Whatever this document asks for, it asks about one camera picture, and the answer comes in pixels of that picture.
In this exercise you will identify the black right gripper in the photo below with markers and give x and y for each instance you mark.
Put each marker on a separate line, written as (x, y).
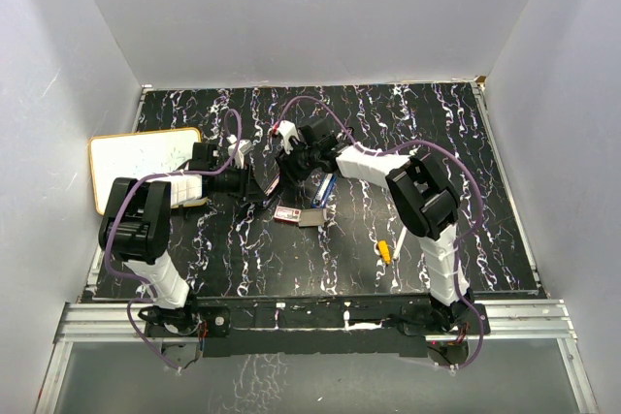
(288, 174)

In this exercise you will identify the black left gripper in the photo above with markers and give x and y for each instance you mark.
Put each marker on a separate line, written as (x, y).
(248, 189)

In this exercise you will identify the red staple box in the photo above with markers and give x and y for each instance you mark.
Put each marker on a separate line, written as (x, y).
(287, 214)

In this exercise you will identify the grey staple box tray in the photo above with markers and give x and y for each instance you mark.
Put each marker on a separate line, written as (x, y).
(313, 217)

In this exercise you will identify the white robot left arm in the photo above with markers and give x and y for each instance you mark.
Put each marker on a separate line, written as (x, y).
(135, 228)

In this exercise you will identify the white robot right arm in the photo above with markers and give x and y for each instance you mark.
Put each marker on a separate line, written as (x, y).
(425, 199)

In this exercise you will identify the yellow cap marker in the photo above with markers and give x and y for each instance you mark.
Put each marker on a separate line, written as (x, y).
(384, 253)

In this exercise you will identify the white pen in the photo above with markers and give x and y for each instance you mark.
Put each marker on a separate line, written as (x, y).
(399, 244)

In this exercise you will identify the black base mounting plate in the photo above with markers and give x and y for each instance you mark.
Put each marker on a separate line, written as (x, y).
(333, 325)

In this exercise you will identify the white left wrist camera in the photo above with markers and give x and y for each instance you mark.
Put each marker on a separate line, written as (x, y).
(239, 150)

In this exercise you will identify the white board with wooden frame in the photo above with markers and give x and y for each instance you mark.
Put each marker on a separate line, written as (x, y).
(136, 155)

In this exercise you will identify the aluminium frame rail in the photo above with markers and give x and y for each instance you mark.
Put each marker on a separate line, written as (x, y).
(536, 319)

